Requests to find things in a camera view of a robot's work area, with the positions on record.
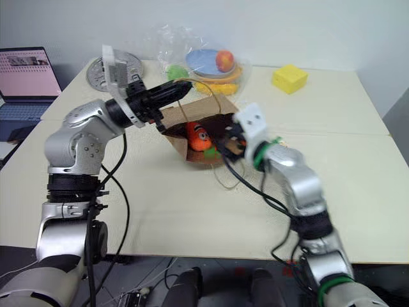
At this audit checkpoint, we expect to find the clear plastic bag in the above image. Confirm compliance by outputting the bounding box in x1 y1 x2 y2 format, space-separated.
150 24 254 97

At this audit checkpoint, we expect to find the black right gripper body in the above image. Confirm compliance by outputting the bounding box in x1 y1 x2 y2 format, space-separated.
235 127 249 157

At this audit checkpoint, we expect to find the orange carrot plush toy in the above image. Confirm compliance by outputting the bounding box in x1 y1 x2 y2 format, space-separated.
186 121 215 152

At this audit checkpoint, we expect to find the open laptop pink screen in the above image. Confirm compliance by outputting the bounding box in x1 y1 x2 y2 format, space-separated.
0 47 63 143

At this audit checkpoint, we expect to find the yellow toy corn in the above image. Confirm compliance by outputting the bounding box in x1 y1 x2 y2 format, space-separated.
195 82 239 96

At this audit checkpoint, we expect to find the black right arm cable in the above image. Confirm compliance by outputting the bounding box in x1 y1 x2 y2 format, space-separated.
222 155 307 266

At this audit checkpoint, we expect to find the red yellow toy apple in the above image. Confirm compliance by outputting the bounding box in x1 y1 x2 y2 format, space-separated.
215 49 235 73

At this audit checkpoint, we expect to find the yellow bowl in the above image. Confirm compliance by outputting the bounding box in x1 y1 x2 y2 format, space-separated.
191 63 245 85

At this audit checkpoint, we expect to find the blue plate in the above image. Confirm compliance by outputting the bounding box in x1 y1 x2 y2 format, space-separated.
185 49 239 78

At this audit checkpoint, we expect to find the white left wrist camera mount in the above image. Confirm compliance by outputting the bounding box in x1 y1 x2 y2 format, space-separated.
102 44 145 129

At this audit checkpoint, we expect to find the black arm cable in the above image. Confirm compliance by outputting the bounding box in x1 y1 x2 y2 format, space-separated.
222 155 307 266
83 133 131 307

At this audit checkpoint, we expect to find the dark rounded shape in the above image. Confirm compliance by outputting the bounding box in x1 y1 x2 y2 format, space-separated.
164 267 203 307

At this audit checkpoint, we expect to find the green round toy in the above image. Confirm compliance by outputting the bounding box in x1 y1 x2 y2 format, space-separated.
166 63 190 82

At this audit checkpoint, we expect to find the brown paper bag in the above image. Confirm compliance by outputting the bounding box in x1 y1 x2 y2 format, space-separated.
158 93 247 189

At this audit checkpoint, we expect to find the yellow cheese block toy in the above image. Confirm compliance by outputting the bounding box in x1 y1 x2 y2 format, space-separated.
272 64 309 95

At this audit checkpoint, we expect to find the silver round metal disc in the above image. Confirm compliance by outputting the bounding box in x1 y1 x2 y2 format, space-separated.
86 51 145 94

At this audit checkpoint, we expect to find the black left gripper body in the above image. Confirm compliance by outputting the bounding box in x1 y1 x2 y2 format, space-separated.
125 79 166 131

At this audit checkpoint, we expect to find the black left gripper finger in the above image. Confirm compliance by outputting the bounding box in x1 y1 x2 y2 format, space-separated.
150 81 194 98
153 92 189 110

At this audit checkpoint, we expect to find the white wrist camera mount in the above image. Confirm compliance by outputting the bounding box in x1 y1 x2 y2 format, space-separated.
102 44 145 129
234 102 270 152

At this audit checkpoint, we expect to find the green plush toy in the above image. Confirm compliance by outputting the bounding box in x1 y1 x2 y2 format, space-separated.
204 145 224 162

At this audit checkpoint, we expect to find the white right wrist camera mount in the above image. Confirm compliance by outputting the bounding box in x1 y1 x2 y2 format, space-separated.
234 102 270 152

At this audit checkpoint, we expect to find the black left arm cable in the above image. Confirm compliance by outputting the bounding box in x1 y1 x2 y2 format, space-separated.
83 133 131 307

